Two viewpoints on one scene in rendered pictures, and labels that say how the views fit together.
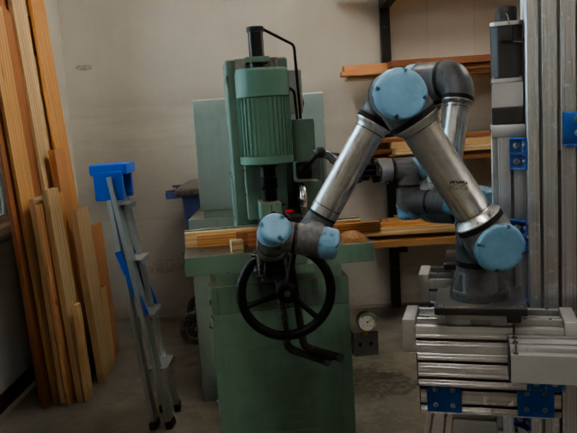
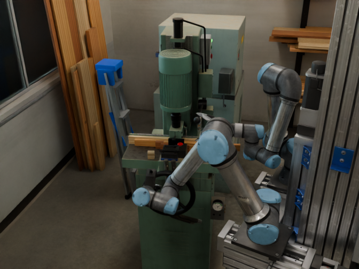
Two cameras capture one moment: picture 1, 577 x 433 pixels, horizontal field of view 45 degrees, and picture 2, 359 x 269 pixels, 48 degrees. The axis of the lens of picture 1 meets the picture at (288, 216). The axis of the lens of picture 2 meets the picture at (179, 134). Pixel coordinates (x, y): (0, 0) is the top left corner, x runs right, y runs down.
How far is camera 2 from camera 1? 0.95 m
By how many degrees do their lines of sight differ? 24
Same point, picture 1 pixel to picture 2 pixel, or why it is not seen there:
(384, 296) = not seen: hidden behind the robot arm
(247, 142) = (162, 97)
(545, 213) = (314, 196)
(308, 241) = (158, 206)
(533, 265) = (302, 219)
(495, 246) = (258, 234)
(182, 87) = not seen: outside the picture
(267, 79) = (174, 65)
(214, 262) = (137, 163)
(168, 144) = (165, 14)
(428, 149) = (227, 178)
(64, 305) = (90, 124)
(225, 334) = not seen: hidden behind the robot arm
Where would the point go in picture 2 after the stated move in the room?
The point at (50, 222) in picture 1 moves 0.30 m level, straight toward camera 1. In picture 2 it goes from (82, 80) to (77, 94)
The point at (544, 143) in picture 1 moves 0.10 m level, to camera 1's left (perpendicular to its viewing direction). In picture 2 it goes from (320, 159) to (296, 157)
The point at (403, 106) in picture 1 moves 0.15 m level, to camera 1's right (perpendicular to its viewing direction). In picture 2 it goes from (211, 158) to (252, 163)
